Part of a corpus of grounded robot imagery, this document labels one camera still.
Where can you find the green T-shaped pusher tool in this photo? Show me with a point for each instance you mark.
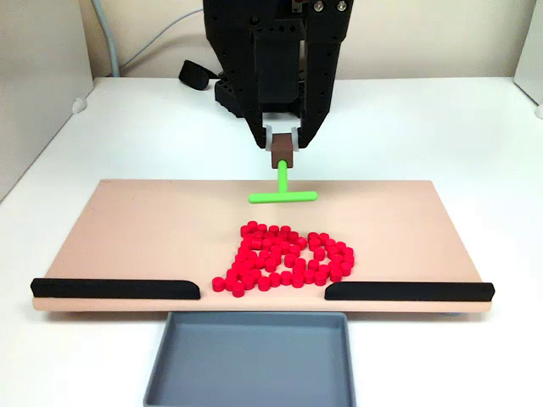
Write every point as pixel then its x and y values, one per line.
pixel 282 197

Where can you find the red cylindrical granules heap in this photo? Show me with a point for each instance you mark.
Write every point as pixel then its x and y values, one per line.
pixel 254 243

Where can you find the beige flat board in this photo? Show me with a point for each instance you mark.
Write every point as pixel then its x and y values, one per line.
pixel 127 233

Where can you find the grey shallow tray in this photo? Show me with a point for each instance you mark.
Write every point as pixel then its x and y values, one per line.
pixel 254 364

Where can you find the small white wall bracket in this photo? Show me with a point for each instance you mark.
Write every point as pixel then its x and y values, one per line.
pixel 79 106
pixel 539 111

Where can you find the black edge rail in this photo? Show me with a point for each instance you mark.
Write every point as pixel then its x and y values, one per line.
pixel 114 288
pixel 407 291

